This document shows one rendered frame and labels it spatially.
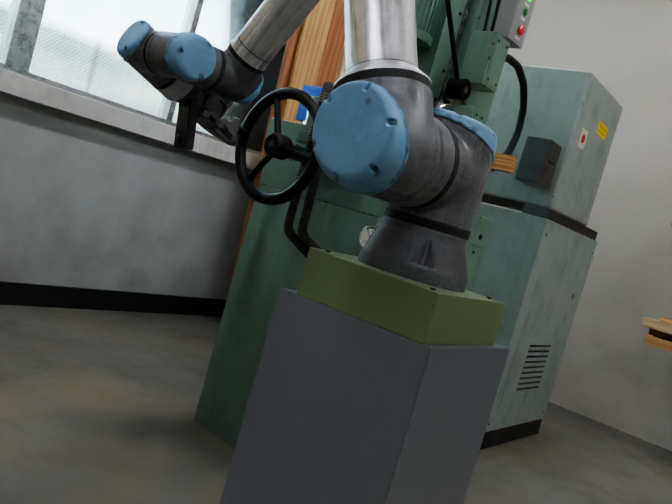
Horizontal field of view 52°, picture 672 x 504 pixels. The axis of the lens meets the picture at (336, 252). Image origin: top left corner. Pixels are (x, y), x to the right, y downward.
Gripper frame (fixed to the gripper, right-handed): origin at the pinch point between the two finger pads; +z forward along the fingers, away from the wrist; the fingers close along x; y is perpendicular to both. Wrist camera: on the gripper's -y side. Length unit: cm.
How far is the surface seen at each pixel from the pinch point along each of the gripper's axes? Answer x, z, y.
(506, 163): -52, 32, 26
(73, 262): 125, 60, -41
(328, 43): 120, 112, 117
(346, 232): -23.1, 26.8, -4.2
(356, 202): -23.6, 24.1, 3.3
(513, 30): -26, 46, 77
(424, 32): -18, 22, 54
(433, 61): -16, 33, 54
